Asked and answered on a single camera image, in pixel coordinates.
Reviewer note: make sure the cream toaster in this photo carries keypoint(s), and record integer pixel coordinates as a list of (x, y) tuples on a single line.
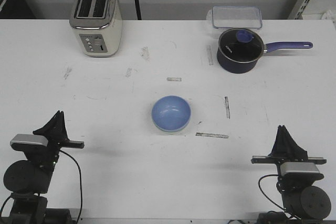
[(97, 26)]

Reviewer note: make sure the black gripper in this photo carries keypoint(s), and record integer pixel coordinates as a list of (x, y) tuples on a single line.
[(285, 143), (55, 132)]

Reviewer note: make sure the clear plastic food container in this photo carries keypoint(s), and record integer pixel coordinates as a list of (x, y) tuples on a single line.
[(222, 18)]

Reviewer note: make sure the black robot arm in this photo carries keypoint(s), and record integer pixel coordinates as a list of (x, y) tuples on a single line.
[(302, 201), (28, 180)]

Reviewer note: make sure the glass pot lid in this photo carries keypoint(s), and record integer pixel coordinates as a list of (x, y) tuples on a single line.
[(241, 45)]

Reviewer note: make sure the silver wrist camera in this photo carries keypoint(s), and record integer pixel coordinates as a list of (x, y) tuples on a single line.
[(301, 169), (28, 142)]

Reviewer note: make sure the dark blue saucepan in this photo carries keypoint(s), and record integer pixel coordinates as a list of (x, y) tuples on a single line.
[(235, 67)]

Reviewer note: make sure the green bowl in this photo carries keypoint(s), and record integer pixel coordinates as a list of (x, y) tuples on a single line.
[(174, 130)]

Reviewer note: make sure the blue bowl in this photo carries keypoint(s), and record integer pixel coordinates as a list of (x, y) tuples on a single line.
[(171, 111)]

